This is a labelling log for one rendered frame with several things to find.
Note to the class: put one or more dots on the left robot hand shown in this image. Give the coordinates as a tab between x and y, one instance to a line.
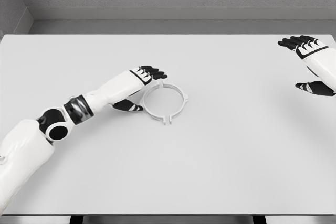
126	83

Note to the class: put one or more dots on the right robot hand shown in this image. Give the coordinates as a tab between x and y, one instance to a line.
321	61

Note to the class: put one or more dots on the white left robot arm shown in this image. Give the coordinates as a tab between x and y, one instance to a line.
23	150

